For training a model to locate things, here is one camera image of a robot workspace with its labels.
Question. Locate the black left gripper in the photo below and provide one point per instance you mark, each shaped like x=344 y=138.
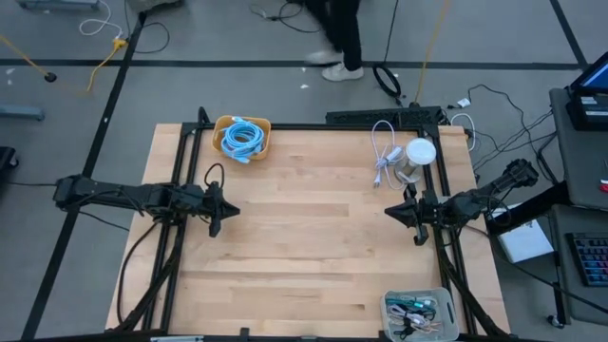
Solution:
x=214 y=209

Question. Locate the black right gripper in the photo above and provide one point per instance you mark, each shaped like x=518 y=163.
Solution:
x=420 y=211

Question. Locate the yellow plastic bin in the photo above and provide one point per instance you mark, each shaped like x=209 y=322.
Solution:
x=217 y=138

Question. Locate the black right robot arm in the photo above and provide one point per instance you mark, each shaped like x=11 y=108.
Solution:
x=475 y=204

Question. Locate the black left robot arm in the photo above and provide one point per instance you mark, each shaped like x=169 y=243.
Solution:
x=119 y=195

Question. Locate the pale green plastic bin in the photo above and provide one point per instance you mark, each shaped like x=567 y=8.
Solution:
x=451 y=313

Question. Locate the white paper box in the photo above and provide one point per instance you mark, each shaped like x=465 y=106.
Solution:
x=522 y=242

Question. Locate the white adapter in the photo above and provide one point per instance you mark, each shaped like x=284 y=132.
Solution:
x=464 y=102

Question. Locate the person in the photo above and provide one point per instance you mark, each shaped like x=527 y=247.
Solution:
x=349 y=38

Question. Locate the grey cart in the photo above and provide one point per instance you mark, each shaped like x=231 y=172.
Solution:
x=584 y=166

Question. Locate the black backlit keyboard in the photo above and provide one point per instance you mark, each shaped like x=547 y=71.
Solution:
x=591 y=259

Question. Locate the red object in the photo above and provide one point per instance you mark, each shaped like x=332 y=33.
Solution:
x=604 y=186

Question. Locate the black laptop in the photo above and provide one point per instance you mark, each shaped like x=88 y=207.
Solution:
x=589 y=111

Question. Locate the grey equipment base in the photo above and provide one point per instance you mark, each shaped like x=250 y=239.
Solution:
x=57 y=4
x=152 y=4

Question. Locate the black floor object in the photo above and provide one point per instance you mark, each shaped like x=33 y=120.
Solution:
x=5 y=159

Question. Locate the grey floor bar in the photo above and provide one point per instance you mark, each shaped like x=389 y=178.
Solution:
x=21 y=113

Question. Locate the black table frame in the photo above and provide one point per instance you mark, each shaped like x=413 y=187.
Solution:
x=304 y=127

